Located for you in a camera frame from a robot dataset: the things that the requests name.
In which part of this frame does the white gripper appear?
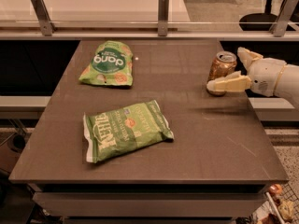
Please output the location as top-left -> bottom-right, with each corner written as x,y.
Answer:
206,47 -> 287,97

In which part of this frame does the orange soda can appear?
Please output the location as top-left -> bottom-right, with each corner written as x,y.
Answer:
207,51 -> 237,81

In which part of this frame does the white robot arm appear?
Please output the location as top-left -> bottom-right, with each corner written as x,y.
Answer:
206,47 -> 299,109

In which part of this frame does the black office chair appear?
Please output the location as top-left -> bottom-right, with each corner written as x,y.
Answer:
238,0 -> 299,32

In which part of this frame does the green Dang chips bag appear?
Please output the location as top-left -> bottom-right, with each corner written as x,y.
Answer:
78,41 -> 133,86

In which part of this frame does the green Kettle chips bag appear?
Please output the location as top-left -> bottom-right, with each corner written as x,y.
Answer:
83,100 -> 174,163

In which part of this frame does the glass partition panel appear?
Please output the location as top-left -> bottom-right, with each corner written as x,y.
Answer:
0,0 -> 299,26

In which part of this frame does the grey table drawer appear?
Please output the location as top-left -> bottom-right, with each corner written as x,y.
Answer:
34,192 -> 265,217

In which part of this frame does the right metal glass bracket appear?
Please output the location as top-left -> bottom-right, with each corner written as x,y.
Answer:
269,0 -> 299,37

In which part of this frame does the metal glass bracket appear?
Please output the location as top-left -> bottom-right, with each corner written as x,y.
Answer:
30,0 -> 55,36
157,0 -> 169,36
269,0 -> 299,37

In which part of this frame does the middle metal glass bracket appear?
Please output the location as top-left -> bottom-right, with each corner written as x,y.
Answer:
157,0 -> 169,36

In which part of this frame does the white wire snack basket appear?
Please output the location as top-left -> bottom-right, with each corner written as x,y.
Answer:
249,184 -> 299,224

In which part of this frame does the left metal glass bracket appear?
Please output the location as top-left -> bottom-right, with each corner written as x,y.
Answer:
30,0 -> 55,36

